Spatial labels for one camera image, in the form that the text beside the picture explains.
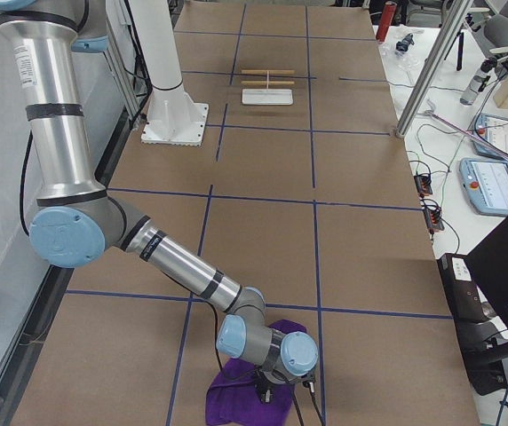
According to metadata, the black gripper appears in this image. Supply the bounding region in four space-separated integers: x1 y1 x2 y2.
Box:
254 370 281 403

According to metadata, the purple towel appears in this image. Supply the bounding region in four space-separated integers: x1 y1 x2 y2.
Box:
205 315 318 425

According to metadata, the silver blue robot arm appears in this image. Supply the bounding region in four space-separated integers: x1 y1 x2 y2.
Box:
0 1 319 402

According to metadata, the white wooden towel rack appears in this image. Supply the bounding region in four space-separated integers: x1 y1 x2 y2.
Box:
241 68 295 106

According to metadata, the black computer box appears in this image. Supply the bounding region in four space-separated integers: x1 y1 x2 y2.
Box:
438 253 496 324

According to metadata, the near orange connector block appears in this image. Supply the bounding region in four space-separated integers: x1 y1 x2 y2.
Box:
420 198 445 235

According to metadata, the orange connector block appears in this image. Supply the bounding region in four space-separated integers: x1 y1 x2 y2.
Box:
420 198 445 235
410 160 433 198

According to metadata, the far orange connector block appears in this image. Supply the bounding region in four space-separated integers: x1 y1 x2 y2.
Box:
410 160 433 198

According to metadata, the near blue teach pendant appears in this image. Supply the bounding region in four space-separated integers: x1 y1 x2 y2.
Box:
459 158 508 217

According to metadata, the blue teach pendant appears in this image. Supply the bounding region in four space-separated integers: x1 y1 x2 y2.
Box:
471 114 508 153
459 158 508 217

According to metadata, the far blue teach pendant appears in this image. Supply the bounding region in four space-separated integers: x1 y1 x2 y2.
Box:
471 114 508 153

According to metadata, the black blue tool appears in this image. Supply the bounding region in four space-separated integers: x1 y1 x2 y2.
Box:
395 33 415 54

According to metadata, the clear water bottle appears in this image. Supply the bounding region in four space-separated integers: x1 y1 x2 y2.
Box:
460 58 496 106

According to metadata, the red cylinder bottle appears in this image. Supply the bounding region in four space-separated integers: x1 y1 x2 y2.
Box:
376 1 398 43

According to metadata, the grey office chair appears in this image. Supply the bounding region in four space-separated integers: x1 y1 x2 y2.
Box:
472 14 508 64

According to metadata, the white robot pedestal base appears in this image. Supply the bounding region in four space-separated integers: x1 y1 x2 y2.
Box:
129 0 209 146

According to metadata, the aluminium frame post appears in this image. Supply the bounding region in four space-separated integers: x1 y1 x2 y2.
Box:
395 0 472 138

